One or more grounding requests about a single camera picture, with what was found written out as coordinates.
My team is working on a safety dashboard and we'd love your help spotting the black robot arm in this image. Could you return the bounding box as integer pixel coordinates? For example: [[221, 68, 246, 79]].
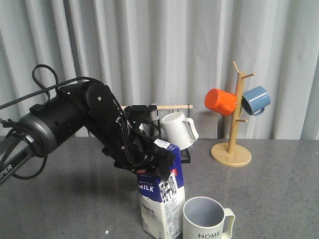
[[0, 82, 175, 182]]

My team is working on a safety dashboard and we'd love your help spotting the cream HOME mug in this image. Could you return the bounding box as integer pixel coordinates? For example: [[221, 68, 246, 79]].
[[182, 196, 235, 239]]

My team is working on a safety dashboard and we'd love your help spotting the wooden mug tree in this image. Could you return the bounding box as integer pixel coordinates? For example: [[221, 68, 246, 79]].
[[210, 61, 255, 167]]

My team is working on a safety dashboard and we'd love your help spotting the blue white milk carton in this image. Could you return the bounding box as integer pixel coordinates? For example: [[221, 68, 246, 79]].
[[137, 139, 185, 239]]

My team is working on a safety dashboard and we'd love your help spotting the blue enamel mug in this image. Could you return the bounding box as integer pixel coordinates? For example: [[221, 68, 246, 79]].
[[241, 86, 271, 117]]

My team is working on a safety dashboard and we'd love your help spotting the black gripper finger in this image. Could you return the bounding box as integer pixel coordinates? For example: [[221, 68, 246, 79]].
[[156, 147, 175, 181]]

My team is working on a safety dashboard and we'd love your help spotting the black wire mug rack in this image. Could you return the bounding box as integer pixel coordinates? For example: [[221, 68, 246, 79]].
[[122, 104, 193, 163]]

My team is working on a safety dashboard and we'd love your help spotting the white ribbed mug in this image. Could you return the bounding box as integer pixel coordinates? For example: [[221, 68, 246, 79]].
[[161, 112, 199, 150]]

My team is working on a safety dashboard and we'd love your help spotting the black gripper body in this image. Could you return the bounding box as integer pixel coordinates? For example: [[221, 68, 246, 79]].
[[102, 119, 160, 173]]

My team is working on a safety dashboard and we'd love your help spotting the orange enamel mug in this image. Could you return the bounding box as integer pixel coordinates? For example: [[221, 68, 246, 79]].
[[204, 88, 237, 116]]

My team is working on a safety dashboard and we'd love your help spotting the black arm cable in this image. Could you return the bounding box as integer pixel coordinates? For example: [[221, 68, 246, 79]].
[[0, 64, 160, 180]]

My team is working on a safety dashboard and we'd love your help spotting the grey curtain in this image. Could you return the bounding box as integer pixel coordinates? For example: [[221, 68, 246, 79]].
[[0, 0, 319, 139]]

